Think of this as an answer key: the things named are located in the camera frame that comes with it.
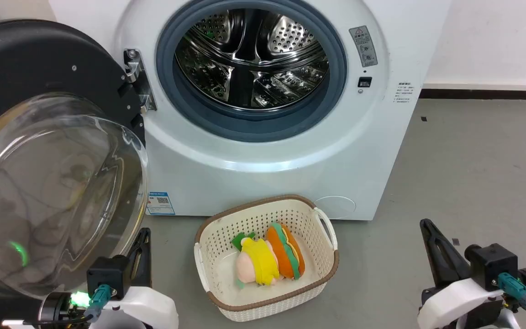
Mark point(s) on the white front-load washing machine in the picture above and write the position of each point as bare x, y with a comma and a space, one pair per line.
254, 164

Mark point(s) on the orange hamburger plush toy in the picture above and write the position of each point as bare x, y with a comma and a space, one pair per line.
286, 253

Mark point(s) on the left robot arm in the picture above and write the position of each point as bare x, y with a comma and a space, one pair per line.
55, 310

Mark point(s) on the black round glass washer door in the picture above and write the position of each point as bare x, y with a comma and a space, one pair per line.
39, 183

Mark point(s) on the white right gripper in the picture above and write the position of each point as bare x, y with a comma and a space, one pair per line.
454, 299

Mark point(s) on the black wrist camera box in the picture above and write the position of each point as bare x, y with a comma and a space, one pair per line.
493, 265
107, 276

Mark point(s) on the pink doll in yellow clothes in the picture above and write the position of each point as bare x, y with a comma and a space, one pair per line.
258, 262

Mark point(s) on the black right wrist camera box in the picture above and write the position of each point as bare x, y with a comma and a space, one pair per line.
493, 265

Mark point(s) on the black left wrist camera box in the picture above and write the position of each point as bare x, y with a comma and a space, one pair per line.
107, 276

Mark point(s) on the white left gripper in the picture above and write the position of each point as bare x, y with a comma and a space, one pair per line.
149, 306

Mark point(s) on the cream perforated plastic laundry basket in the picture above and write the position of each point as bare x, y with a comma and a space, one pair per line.
263, 299

